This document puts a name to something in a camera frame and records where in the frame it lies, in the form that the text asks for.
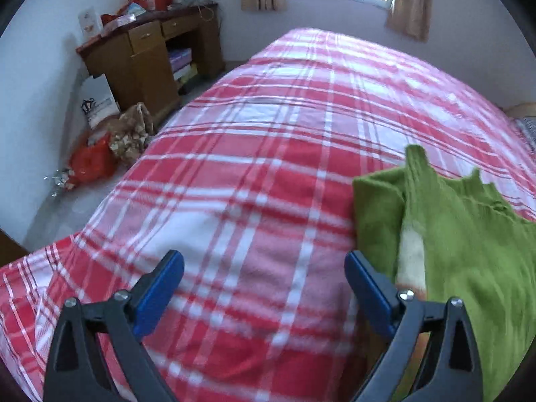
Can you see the beige right curtain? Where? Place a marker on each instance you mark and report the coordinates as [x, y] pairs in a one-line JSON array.
[[410, 18]]

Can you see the white card on desk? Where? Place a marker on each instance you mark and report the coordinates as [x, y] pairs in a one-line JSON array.
[[90, 24]]

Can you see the cream wooden headboard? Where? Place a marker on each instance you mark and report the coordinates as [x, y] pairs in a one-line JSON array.
[[521, 110]]

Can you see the stacked boxes in desk shelf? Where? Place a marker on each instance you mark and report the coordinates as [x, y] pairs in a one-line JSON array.
[[183, 67]]

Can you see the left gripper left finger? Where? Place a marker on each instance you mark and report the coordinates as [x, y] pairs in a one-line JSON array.
[[92, 340]]

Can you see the grey patterned pillow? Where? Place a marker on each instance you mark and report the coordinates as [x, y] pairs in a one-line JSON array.
[[527, 126]]

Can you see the green orange striped knit sweater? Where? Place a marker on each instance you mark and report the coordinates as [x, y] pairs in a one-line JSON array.
[[454, 237]]

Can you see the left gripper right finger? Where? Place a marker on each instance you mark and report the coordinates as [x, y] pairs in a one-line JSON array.
[[438, 335]]

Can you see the white paper shopping bag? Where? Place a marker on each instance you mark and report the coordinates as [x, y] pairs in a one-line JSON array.
[[97, 101]]

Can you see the brown patterned cloth bag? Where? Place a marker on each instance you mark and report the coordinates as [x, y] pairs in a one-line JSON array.
[[131, 133]]

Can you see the red plaid bed sheet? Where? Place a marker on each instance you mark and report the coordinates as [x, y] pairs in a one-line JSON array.
[[252, 183]]

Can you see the brown wooden desk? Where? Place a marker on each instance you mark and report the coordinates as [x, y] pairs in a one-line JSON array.
[[135, 57]]

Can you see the red plastic bag on floor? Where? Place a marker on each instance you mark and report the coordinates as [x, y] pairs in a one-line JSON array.
[[91, 161]]

